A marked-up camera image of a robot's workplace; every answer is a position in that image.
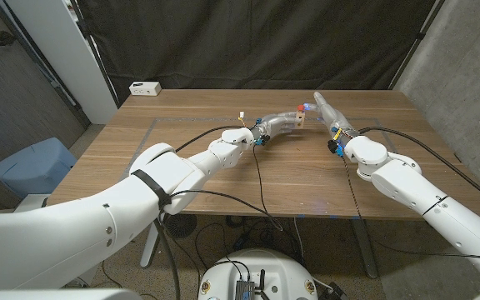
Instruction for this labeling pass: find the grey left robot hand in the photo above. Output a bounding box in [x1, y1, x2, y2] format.
[250, 111, 299, 147]

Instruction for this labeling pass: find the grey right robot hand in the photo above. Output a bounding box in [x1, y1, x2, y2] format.
[302, 91, 362, 158]

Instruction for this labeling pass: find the black backdrop curtain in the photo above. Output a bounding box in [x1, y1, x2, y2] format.
[75, 0, 445, 105]

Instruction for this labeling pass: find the large wooden panel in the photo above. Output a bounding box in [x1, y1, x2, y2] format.
[121, 117, 441, 220]

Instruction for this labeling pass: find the black backdrop stand pole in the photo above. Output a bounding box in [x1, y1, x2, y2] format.
[387, 0, 448, 91]
[69, 0, 120, 108]

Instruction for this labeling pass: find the grey table leg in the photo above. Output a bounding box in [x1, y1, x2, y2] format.
[351, 218, 379, 279]

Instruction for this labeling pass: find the white power strip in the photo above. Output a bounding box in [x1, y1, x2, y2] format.
[128, 81, 163, 97]

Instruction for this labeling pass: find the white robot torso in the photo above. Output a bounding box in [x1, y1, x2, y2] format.
[197, 248, 319, 300]

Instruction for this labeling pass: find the round black fan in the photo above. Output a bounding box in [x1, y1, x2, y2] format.
[164, 213, 198, 240]

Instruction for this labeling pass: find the grey electronics box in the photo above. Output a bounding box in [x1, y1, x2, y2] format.
[234, 279, 257, 300]

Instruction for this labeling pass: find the white table leg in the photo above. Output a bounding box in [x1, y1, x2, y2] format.
[139, 216, 166, 268]

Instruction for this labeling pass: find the blue plastic bin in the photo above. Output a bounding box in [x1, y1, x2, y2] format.
[0, 137, 78, 199]

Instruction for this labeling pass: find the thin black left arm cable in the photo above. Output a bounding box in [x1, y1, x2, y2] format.
[152, 144, 285, 300]

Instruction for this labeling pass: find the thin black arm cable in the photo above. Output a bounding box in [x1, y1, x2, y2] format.
[340, 156, 480, 266]
[152, 144, 285, 300]

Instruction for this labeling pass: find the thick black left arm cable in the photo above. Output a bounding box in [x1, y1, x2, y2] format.
[175, 125, 249, 153]

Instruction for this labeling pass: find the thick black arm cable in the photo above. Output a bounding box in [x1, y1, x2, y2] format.
[175, 125, 249, 153]
[358, 127, 480, 212]

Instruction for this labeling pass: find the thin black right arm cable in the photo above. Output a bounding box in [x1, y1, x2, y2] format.
[340, 156, 480, 266]

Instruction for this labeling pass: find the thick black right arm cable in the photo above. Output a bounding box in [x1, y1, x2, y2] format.
[358, 127, 480, 212]

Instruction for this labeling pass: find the black floor cable bundle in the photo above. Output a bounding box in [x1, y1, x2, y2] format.
[193, 214, 308, 268]

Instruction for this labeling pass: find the white floor cable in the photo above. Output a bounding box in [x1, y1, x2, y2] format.
[292, 217, 306, 262]

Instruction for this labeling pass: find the black door handle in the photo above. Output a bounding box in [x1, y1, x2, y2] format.
[0, 30, 18, 47]

